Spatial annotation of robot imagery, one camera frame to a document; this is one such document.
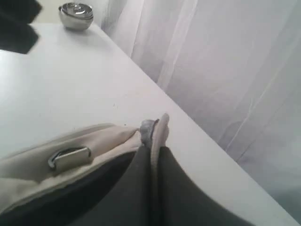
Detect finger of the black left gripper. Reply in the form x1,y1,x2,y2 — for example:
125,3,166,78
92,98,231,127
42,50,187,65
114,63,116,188
0,0,42,24
0,24,39,54

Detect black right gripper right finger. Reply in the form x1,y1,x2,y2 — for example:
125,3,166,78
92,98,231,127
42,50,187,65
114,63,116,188
158,147,247,226

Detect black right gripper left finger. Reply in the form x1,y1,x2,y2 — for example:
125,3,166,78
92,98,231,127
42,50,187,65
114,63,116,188
70,146,152,226

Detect cream duffel bag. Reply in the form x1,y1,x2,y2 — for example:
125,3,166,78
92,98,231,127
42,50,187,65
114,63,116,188
0,114,169,226

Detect stacked steel bowls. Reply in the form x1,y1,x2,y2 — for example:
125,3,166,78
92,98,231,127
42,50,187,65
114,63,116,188
58,2,94,31

